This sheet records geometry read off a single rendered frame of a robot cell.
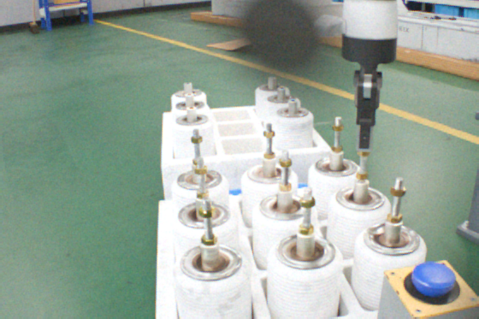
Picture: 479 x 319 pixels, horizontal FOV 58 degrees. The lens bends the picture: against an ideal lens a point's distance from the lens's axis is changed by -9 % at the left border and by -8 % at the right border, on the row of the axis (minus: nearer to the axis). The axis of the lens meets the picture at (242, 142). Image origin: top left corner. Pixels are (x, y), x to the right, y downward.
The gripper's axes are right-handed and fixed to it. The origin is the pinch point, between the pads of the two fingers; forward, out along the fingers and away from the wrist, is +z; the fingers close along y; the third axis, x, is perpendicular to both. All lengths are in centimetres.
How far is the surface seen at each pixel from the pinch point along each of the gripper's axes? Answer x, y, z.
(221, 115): 42, 60, 19
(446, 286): -8.6, -29.9, 2.8
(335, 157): 4.8, 9.7, 8.2
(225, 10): 153, 412, 22
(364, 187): -0.6, -1.0, 8.1
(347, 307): 0.0, -16.8, 17.8
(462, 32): -53, 216, 12
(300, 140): 14.9, 36.1, 15.9
